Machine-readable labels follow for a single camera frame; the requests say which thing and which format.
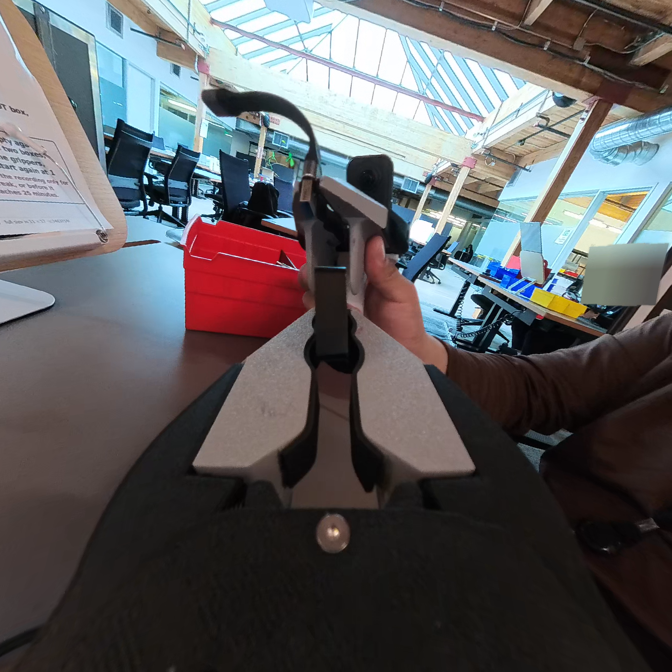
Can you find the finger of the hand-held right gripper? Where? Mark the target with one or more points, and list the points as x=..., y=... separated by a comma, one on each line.
x=357, y=202
x=317, y=236

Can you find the yellow plastic bin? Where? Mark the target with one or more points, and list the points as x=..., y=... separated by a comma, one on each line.
x=556, y=303

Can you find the red plastic bin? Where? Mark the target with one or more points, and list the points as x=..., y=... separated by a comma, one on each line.
x=236, y=294

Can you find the dark blue office chair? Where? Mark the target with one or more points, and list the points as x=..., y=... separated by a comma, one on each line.
x=425, y=254

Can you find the person's own clothed body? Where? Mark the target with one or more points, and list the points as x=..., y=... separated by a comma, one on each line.
x=619, y=472

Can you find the silver ventilation duct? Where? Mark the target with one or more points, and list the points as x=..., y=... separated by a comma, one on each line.
x=630, y=136

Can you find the person's right forearm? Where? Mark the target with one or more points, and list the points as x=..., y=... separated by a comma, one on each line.
x=551, y=378

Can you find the person's right hand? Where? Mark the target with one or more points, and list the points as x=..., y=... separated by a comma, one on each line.
x=393, y=304

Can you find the white sign stand base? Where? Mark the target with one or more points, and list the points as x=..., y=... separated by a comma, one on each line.
x=21, y=302

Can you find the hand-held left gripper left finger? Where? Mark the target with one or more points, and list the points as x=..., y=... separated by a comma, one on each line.
x=262, y=409

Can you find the black USB hub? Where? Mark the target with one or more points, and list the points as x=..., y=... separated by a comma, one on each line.
x=332, y=315

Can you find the green plant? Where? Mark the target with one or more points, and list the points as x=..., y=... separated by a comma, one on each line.
x=286, y=157

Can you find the black office chair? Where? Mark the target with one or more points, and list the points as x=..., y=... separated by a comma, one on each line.
x=128, y=162
x=233, y=181
x=283, y=191
x=178, y=178

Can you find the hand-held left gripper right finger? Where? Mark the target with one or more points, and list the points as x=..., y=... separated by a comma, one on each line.
x=404, y=409

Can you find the blue storage bins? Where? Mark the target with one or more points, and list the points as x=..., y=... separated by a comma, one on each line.
x=506, y=275

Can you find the black backpack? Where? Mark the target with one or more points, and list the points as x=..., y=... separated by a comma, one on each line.
x=262, y=199

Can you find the wooden sign board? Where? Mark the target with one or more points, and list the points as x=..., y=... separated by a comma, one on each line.
x=52, y=254

